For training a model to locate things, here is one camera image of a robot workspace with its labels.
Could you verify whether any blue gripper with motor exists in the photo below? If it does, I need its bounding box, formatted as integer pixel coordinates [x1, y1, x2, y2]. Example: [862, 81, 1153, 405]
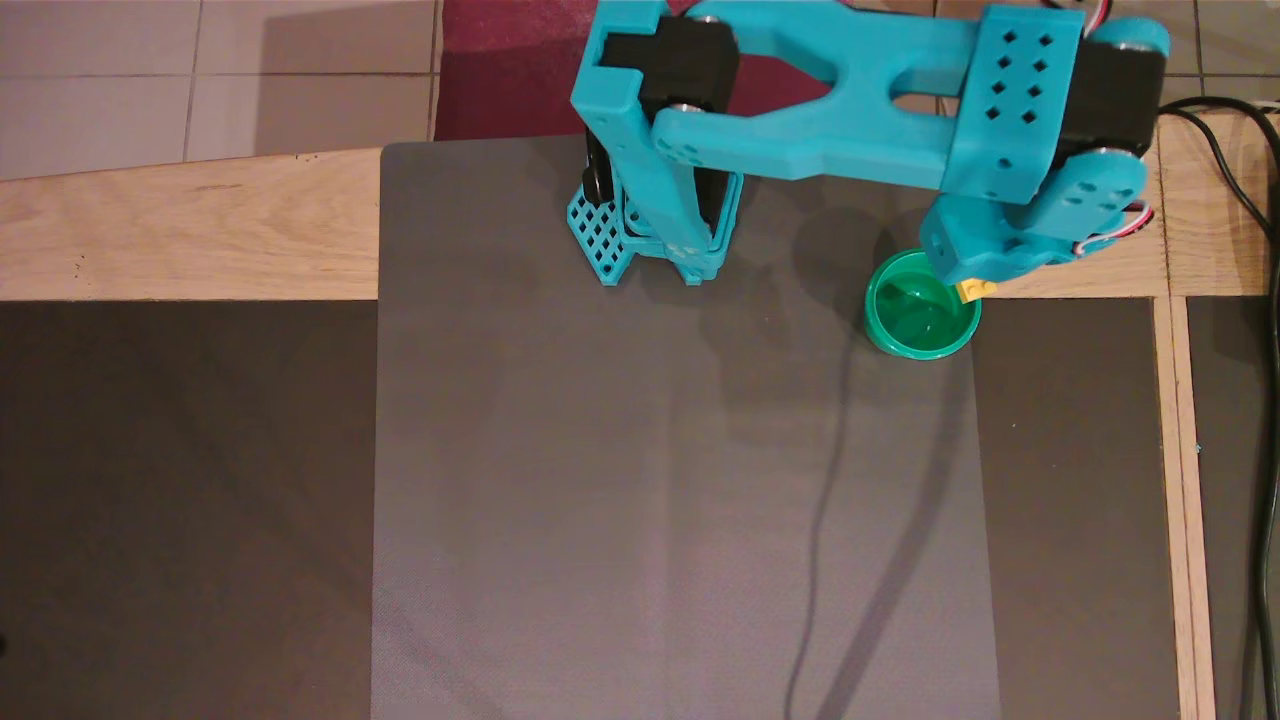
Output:
[920, 195, 1078, 288]

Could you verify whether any green plastic cup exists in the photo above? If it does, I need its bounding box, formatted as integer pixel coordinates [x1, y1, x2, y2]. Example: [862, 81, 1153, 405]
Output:
[863, 248, 983, 361]

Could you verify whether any dark grey table mat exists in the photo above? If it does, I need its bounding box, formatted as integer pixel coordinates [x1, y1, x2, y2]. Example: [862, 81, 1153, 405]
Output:
[372, 118, 1001, 720]

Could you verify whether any black power cable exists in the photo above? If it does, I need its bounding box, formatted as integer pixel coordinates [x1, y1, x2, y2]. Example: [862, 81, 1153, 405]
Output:
[1160, 95, 1280, 720]

